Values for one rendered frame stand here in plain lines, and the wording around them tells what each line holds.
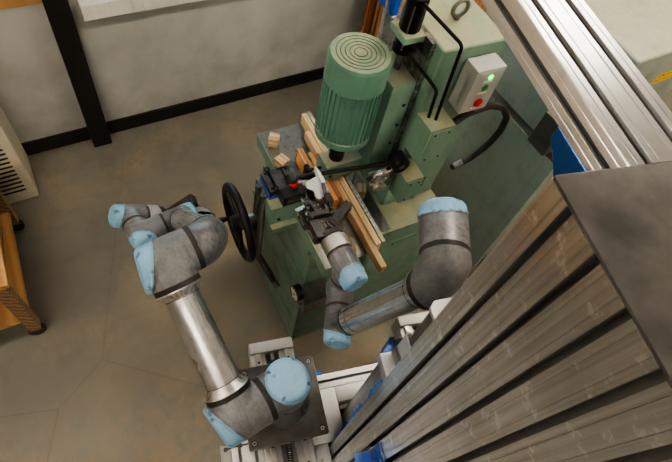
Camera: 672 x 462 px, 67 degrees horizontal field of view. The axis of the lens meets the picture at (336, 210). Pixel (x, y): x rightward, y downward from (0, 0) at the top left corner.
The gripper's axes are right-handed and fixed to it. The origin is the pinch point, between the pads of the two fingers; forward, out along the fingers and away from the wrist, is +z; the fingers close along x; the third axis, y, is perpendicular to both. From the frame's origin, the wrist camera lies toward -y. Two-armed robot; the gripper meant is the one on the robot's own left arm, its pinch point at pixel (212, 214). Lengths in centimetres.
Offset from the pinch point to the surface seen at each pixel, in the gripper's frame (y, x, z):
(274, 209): -25.7, 18.1, 2.9
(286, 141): -29.2, -11.8, 20.7
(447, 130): -78, 29, 28
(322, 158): -42.3, 9.3, 16.6
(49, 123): 75, -118, -15
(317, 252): -24.7, 34.7, 13.2
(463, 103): -87, 27, 28
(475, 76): -95, 27, 23
